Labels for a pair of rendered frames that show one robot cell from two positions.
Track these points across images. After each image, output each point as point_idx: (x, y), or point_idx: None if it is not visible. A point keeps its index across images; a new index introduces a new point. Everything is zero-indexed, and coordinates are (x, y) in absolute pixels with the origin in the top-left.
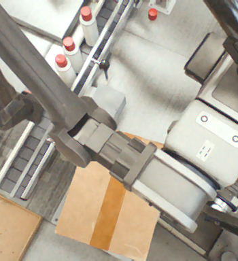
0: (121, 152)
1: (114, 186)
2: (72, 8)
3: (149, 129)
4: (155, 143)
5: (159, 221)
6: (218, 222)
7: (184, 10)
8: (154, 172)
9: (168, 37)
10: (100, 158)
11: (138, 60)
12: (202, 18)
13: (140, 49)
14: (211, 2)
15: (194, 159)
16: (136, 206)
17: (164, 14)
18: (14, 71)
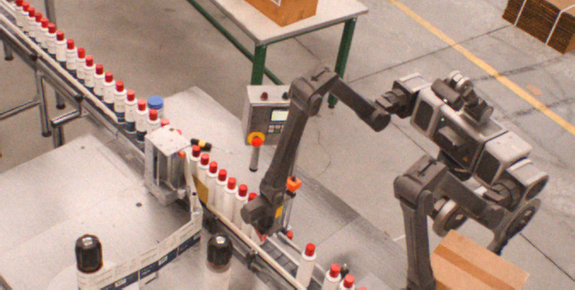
0: (506, 186)
1: (474, 272)
2: (260, 287)
3: (395, 280)
4: (446, 238)
5: None
6: None
7: (292, 216)
8: (521, 174)
9: (312, 235)
10: (504, 200)
11: (327, 263)
12: (305, 207)
13: (317, 258)
14: (471, 93)
15: (518, 155)
16: (490, 264)
17: (289, 229)
18: (461, 198)
